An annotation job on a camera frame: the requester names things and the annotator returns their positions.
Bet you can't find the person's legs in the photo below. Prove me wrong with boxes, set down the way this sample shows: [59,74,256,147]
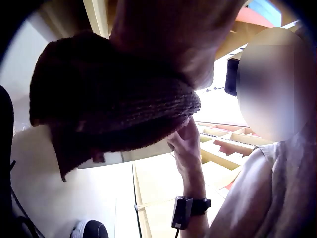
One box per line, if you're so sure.
[70,219,110,238]

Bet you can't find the person's right thumb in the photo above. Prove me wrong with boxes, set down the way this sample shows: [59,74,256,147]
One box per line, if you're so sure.
[182,119,200,151]

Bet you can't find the person's left hand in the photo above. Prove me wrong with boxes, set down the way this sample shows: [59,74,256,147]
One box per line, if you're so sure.
[109,0,248,90]

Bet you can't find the dark brown knitted cloth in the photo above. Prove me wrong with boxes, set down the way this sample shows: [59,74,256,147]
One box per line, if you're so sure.
[29,31,201,183]

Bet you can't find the white board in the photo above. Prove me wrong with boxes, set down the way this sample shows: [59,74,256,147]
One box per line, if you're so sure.
[76,140,175,170]

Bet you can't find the person's body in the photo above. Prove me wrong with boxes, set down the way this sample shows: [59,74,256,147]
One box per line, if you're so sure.
[222,138,317,238]

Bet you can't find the wooden shelf with coloured boxes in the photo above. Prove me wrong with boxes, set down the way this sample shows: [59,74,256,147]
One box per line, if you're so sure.
[215,0,305,60]

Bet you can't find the wooden compartment shelf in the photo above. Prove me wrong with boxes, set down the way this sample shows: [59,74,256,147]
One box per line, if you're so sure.
[195,121,276,199]

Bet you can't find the person's left thumb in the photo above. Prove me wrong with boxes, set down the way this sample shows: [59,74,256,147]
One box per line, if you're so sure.
[177,42,216,90]

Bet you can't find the person's right hand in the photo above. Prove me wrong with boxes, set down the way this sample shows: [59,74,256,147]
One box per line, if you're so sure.
[167,119,207,199]

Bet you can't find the black wrist band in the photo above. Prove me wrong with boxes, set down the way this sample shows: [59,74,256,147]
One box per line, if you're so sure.
[171,195,212,230]

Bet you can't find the light wooden post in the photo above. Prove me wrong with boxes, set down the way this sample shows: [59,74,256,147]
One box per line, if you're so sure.
[132,161,153,238]

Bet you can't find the person's right fingers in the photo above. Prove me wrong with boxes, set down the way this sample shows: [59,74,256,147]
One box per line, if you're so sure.
[167,133,185,154]

